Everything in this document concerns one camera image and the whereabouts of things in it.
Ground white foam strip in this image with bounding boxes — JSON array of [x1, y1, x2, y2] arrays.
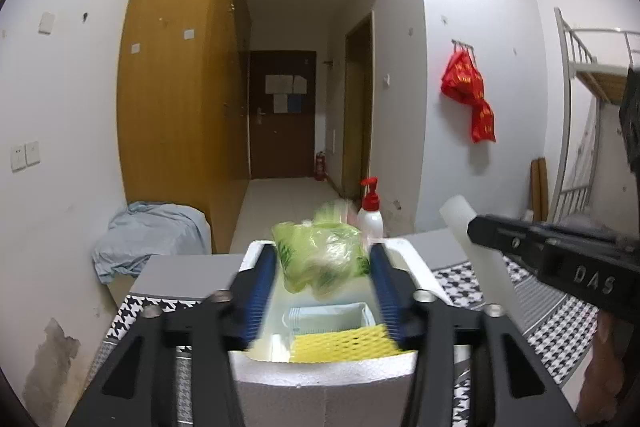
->
[[439, 195, 525, 329]]

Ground yellow foam net sleeve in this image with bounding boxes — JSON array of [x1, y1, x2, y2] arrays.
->
[[288, 324, 405, 363]]

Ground blue face mask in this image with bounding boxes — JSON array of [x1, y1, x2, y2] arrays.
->
[[282, 303, 376, 337]]

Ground green tissue packet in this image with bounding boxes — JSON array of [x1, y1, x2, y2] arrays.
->
[[271, 199, 370, 300]]

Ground person's right hand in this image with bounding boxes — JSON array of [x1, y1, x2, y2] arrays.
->
[[576, 311, 639, 426]]

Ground houndstooth table runner cloth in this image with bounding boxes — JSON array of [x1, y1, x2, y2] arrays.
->
[[91, 254, 596, 426]]

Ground light blue crumpled cloth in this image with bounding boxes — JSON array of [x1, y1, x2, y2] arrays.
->
[[92, 202, 212, 285]]

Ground white red pump bottle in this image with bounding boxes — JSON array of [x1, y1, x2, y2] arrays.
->
[[357, 176, 384, 241]]

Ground white styrofoam box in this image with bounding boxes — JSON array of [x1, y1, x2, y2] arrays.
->
[[226, 235, 471, 427]]

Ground red hanging bags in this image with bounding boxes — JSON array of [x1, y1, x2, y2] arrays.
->
[[440, 48, 496, 143]]

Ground metal bunk bed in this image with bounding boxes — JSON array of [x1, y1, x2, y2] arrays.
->
[[548, 8, 639, 235]]

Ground red fire extinguisher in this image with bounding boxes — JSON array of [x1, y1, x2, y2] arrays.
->
[[314, 150, 326, 181]]

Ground dark brown entry door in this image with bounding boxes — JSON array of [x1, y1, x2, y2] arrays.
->
[[248, 51, 317, 179]]

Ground wooden wardrobe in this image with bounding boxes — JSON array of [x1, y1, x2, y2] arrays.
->
[[116, 0, 248, 254]]

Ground wooden boards against wall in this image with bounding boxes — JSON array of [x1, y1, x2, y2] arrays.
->
[[529, 157, 549, 221]]

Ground white wall switches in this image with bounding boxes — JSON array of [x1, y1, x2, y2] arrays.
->
[[10, 141, 41, 172]]

